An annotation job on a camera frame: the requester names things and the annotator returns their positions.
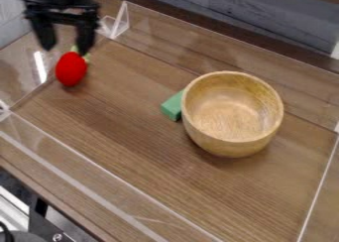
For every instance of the green foam block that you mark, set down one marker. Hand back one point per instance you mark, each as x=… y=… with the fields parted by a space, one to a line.
x=171 y=107

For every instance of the clear acrylic corner bracket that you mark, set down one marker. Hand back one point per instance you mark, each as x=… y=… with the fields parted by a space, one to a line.
x=113 y=26

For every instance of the red felt strawberry toy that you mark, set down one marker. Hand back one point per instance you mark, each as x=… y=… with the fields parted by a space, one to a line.
x=71 y=67

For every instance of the wooden bowl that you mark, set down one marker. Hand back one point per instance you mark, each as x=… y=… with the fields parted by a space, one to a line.
x=232 y=113

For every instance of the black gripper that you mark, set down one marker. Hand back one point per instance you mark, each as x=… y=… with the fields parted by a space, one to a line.
x=79 y=13

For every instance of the black metal table bracket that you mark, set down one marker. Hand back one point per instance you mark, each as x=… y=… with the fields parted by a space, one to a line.
x=41 y=227

